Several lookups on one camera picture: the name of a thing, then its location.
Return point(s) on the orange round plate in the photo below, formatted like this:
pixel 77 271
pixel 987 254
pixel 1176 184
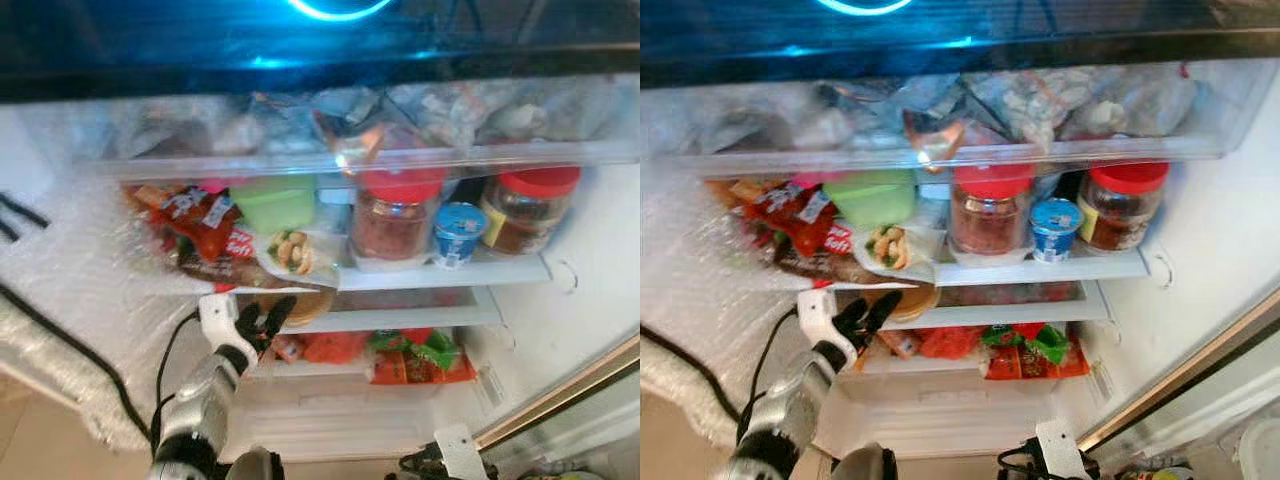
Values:
pixel 310 308
pixel 915 303

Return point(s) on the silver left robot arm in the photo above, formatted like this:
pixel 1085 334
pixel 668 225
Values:
pixel 790 410
pixel 200 410

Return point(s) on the clear glass fridge shelf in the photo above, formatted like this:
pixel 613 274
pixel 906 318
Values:
pixel 1050 268
pixel 1020 305
pixel 450 275
pixel 420 312

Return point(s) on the clear fridge drawer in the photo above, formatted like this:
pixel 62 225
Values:
pixel 200 130
pixel 760 130

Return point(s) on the black fridge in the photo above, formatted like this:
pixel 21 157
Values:
pixel 580 230
pixel 1220 220

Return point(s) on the brown snack packet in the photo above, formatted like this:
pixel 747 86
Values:
pixel 810 265
pixel 220 272

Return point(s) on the white plate with food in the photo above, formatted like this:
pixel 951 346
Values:
pixel 295 255
pixel 890 250

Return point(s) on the red meat packet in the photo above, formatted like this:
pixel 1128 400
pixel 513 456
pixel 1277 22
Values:
pixel 945 342
pixel 335 348

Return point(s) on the green plastic container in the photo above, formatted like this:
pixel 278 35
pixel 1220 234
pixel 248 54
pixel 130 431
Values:
pixel 870 200
pixel 275 205

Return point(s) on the red lid glass jar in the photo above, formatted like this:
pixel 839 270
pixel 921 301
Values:
pixel 1125 210
pixel 395 230
pixel 990 225
pixel 530 215

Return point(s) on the green red snack packet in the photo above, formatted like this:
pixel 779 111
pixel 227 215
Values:
pixel 425 358
pixel 1040 350

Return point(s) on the clear bubble wrap sheet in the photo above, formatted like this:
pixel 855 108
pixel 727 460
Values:
pixel 80 270
pixel 700 270

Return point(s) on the blue yoghurt cup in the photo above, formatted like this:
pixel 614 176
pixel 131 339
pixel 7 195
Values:
pixel 1056 230
pixel 460 235

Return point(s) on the black freezer door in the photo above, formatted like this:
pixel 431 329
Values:
pixel 300 50
pixel 900 45

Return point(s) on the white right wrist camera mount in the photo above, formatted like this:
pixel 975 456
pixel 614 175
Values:
pixel 1058 450
pixel 458 455

